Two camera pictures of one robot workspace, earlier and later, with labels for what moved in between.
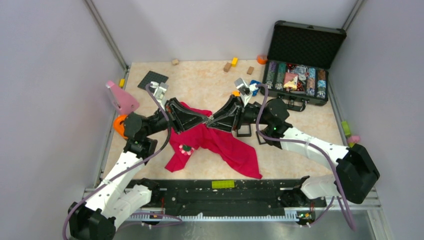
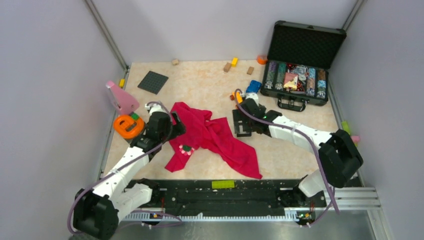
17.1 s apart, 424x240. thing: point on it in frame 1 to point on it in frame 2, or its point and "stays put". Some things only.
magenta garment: x=222 y=145 stays put
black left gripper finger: x=180 y=113 to x=179 y=128
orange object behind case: x=262 y=59 stays put
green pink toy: x=351 y=140 stays put
